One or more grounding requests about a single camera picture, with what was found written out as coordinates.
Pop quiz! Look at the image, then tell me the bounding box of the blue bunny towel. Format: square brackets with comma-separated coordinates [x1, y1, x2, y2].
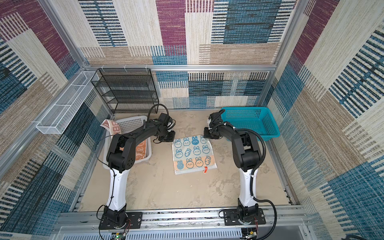
[172, 135, 217, 175]

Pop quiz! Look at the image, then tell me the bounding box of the white plastic basket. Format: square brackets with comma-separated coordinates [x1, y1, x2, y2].
[101, 116, 152, 165]

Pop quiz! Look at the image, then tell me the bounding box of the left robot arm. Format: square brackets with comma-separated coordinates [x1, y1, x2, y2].
[100, 114, 176, 229]

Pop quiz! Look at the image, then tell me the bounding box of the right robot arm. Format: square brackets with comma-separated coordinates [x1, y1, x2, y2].
[204, 122, 265, 225]

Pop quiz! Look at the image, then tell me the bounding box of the orange rabbit towel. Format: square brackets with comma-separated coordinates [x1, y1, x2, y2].
[100, 119, 146, 160]

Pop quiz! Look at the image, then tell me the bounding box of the teal plastic basket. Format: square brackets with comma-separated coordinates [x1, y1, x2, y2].
[222, 107, 281, 142]

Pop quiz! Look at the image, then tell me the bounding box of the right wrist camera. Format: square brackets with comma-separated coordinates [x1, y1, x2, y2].
[208, 110, 224, 128]

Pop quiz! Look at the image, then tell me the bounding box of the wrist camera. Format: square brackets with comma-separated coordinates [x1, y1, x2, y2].
[158, 113, 173, 129]
[208, 110, 224, 128]

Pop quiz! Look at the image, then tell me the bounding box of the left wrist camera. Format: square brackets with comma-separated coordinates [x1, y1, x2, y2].
[158, 113, 173, 129]

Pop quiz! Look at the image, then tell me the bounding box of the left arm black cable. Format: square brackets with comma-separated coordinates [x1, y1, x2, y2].
[146, 103, 170, 122]

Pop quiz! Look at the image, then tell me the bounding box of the black wire shelf rack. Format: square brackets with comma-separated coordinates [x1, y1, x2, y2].
[91, 68, 160, 114]

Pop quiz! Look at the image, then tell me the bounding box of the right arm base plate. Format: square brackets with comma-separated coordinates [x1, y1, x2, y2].
[219, 208, 266, 226]

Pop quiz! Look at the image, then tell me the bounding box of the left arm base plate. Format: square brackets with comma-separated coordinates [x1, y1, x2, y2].
[99, 212, 143, 230]

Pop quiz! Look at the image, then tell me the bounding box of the white mesh wall tray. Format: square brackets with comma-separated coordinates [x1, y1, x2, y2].
[36, 71, 95, 135]

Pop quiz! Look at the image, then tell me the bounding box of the aluminium front rail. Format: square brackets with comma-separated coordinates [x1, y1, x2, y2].
[53, 205, 309, 234]

